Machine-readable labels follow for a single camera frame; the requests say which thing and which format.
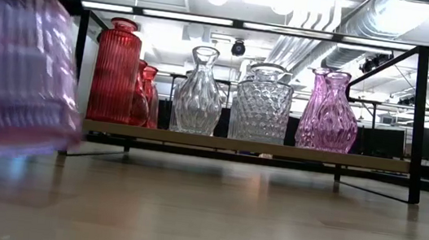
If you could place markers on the wooden shelf with black frame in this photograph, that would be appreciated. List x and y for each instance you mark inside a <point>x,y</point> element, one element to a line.
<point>236,145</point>

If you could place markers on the pink wide ribbed glass vase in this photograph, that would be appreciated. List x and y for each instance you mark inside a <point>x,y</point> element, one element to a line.
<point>15,71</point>

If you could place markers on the red cone-shaped glass vase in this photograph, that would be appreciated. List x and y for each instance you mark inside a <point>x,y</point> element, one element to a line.
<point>153,104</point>

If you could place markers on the red ribbed cylinder glass vase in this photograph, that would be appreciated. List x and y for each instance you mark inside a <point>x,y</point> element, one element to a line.
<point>114,75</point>

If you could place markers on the pink cone-shaped glass vase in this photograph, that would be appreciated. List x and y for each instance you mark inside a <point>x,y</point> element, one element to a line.
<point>306,123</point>

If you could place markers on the red bulbous ribbed glass vase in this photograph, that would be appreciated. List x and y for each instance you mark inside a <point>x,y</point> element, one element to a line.
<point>140,107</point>

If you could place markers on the long white light bar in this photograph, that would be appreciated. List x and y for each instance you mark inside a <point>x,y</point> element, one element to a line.
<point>186,17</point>

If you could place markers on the black rectangular panel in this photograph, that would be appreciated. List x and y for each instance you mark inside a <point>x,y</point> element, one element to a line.
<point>222,127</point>

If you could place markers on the clear faceted wide glass vase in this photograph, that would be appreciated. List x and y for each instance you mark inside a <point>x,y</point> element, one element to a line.
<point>198,101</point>

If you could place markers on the pink small glass vase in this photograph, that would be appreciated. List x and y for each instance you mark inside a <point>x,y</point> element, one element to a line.
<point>335,118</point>

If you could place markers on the clear large ribbed glass vase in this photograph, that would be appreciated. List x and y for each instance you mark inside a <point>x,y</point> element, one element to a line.
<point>263,109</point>

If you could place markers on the black round rig camera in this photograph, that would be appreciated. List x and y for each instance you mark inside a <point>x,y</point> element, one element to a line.
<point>238,48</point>

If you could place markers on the silver ceiling air duct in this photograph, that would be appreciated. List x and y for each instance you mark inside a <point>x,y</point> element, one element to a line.
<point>379,17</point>

